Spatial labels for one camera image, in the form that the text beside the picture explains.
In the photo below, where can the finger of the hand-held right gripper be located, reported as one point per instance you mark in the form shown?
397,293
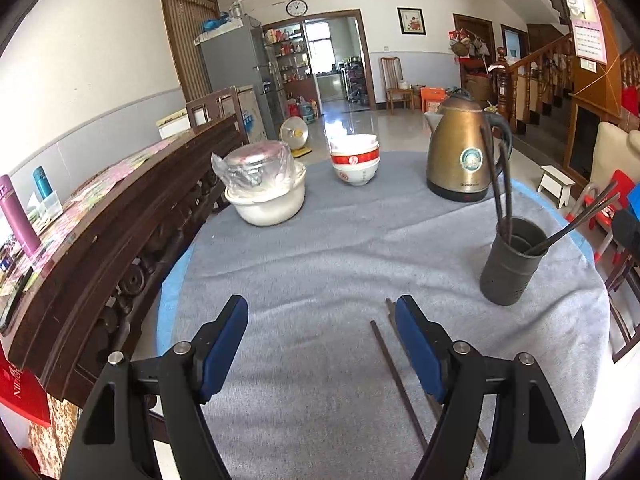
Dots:
629,230

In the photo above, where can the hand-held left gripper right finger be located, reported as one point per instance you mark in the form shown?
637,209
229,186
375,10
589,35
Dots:
417,345

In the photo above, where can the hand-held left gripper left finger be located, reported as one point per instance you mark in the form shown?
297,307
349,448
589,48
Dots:
225,345

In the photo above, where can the dark wooden chopstick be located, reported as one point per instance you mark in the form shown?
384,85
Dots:
395,375
389,307
580,217
492,175
582,227
506,185

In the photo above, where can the dark grey chopstick holder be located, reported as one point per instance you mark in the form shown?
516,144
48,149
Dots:
512,272

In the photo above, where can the red plastic child chair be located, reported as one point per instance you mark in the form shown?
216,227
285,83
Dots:
617,185

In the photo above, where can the blue table mat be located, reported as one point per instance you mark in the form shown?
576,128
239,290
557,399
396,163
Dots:
170,290

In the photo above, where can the cream sofa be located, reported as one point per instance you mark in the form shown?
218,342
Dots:
617,145

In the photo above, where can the small white stool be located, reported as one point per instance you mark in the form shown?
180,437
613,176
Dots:
556,180

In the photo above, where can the white ceramic pot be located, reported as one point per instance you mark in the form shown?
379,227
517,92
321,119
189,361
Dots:
270,207

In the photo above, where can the carved dark wooden bench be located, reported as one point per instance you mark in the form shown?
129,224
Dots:
100,260

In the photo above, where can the plastic-wrapped steel pot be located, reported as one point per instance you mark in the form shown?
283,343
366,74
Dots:
257,165

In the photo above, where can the bronze electric kettle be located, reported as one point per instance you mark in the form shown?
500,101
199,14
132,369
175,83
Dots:
460,155

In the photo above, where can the wooden stair railing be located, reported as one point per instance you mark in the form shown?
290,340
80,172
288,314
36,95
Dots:
535,65

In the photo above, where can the red gift box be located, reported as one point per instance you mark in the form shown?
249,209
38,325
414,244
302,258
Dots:
20,385

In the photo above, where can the clear plastic container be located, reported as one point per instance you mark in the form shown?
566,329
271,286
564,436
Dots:
47,205

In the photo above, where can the orange cardboard box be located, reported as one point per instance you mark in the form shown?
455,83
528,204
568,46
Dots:
432,100

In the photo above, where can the white chest freezer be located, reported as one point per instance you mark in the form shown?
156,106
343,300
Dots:
250,110

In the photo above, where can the teal thermos bottle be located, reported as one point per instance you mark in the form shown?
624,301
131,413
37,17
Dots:
42,182

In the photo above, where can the purple thermos bottle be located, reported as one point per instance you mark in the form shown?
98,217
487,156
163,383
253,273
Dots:
17,215

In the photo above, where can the wooden dining chair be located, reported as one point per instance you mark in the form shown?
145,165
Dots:
395,80

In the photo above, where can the grey refrigerator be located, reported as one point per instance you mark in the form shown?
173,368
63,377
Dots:
235,65

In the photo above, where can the pink wall calendar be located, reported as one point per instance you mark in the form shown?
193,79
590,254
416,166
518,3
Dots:
590,35

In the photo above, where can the framed wall picture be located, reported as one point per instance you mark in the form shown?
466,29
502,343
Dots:
411,21

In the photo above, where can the round wall clock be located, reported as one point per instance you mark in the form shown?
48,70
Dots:
296,7

